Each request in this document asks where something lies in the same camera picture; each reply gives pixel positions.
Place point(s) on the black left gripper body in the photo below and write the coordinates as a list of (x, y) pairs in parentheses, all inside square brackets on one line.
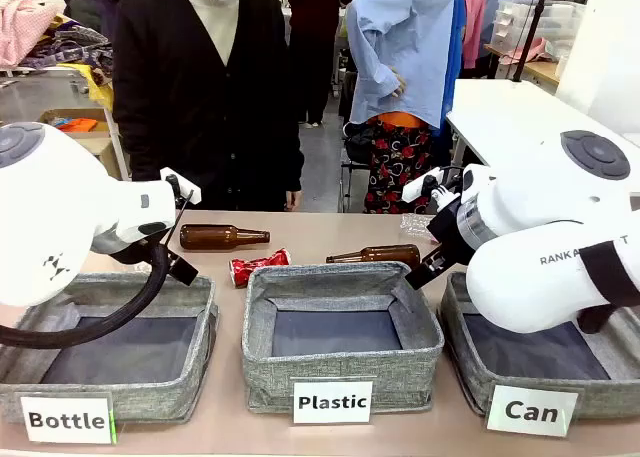
[(136, 253)]

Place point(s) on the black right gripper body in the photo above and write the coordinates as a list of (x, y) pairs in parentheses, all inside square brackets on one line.
[(450, 232)]

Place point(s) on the crushed clear plastic bottle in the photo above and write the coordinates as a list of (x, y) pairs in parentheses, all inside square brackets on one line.
[(415, 225)]

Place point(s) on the brown glass bottle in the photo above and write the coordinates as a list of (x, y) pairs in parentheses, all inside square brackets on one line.
[(385, 254), (220, 237)]

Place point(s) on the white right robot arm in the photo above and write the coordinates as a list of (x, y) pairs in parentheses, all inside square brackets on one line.
[(525, 287)]

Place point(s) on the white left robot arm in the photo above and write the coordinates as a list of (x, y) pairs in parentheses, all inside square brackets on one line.
[(50, 217)]

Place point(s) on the person's right forearm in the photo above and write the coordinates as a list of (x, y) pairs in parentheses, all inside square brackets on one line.
[(124, 142)]

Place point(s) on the person's left forearm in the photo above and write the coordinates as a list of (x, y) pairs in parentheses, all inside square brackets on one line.
[(292, 162)]

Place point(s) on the crushed red can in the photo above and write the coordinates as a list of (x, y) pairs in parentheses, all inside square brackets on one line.
[(250, 269)]

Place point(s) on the grey fabric basket labelled Can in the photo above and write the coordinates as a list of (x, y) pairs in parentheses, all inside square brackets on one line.
[(465, 357)]

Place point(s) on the grey fabric basket labelled Plastic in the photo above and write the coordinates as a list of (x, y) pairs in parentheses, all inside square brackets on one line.
[(340, 367)]

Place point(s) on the grey fabric basket labelled Bottle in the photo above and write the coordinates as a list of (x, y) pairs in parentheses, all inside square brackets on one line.
[(150, 402)]

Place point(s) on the white Can label card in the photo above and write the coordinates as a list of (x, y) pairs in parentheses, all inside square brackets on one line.
[(532, 411)]

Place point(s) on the person's left hand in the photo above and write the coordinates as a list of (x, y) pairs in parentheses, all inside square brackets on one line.
[(294, 200)]

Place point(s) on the blue shirt person's hand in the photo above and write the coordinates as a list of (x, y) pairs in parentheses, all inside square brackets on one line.
[(397, 83)]

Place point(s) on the cardboard box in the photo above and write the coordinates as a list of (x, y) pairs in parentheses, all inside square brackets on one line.
[(100, 144)]

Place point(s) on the black chair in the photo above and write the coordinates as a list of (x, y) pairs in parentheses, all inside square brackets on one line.
[(356, 147)]

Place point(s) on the white side table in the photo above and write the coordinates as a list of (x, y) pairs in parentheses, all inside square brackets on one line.
[(510, 112)]

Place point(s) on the orange cloth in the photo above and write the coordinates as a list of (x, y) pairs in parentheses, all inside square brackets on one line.
[(77, 125)]

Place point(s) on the white Plastic label card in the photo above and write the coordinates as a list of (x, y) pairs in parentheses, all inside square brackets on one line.
[(332, 402)]

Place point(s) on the person in black cardigan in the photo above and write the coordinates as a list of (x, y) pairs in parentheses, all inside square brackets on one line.
[(200, 102)]

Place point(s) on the yellow cloth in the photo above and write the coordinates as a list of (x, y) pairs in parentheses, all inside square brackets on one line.
[(102, 89)]

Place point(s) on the white Bottle label card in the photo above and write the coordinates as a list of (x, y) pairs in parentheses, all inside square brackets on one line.
[(65, 419)]

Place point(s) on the wooden desk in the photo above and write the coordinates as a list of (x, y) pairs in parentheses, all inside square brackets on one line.
[(542, 72)]

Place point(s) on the person in blue shirt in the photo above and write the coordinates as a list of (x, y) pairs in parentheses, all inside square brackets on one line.
[(400, 52)]

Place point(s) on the pink hanging garment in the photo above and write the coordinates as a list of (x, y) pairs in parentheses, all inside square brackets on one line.
[(472, 22)]

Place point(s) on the purple patterned fabric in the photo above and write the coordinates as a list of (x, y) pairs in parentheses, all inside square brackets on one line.
[(75, 47)]

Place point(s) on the black pole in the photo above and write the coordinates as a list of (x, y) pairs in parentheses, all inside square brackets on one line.
[(530, 32)]

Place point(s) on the person in dark clothes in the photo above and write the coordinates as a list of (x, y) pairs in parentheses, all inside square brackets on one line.
[(312, 52)]

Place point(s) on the clear plastic storage box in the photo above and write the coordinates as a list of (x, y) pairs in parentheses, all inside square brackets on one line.
[(550, 22)]

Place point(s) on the pink checked cloth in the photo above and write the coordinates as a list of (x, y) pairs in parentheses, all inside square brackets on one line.
[(25, 32)]

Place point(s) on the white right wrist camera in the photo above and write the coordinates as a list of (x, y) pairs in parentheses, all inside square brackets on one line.
[(415, 189)]

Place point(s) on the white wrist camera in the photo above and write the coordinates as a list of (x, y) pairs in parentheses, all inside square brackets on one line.
[(187, 189), (415, 189)]

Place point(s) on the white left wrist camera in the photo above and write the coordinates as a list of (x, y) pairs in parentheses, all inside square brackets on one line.
[(187, 189)]

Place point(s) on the white table leg frame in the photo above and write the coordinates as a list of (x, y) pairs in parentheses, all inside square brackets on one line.
[(117, 142)]

